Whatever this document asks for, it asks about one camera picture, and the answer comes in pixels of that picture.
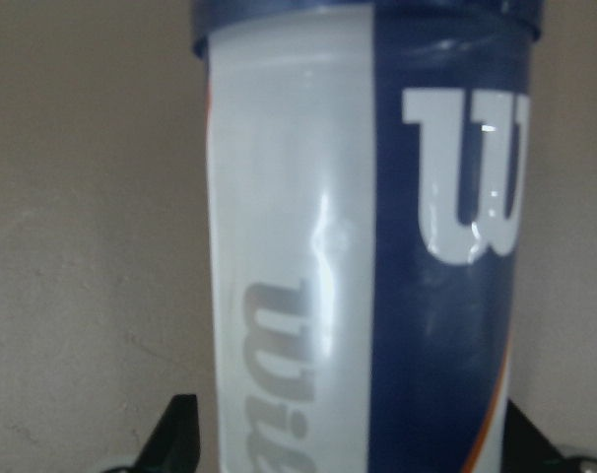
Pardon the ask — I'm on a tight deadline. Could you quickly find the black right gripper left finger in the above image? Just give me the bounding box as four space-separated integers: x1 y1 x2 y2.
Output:
100 393 201 473

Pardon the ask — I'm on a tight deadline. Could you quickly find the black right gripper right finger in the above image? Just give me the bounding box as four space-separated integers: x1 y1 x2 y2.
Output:
502 400 597 473

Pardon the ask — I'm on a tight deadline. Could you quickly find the white blue tennis ball can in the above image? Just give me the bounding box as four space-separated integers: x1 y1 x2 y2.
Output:
192 1 543 472

